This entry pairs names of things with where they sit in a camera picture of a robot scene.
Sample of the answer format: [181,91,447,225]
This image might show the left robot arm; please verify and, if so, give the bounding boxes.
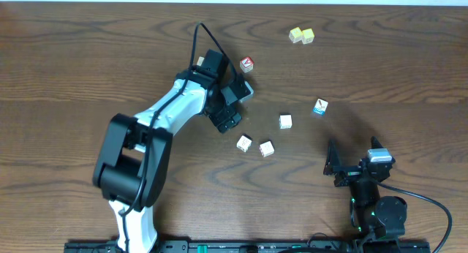
[92,50,241,252]

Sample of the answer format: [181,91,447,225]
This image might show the yellow block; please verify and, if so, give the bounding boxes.
[301,29,315,45]
[289,27,303,43]

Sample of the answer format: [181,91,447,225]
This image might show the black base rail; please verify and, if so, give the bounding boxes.
[64,238,432,253]

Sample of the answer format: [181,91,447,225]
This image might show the yellow block right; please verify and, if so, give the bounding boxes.
[301,29,315,45]

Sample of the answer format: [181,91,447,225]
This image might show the red letter A block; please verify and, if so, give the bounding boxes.
[240,56,254,73]

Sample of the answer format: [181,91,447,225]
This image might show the white block red number three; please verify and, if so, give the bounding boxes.
[197,56,204,66]

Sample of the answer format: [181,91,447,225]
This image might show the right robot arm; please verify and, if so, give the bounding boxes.
[323,137,407,252]

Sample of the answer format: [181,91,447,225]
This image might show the yellow block left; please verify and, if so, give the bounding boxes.
[289,27,303,43]

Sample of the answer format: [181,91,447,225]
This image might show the white block blue pencil picture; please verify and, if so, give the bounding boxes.
[312,99,328,116]

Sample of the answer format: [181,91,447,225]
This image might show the plain white block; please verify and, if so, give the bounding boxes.
[279,114,293,129]

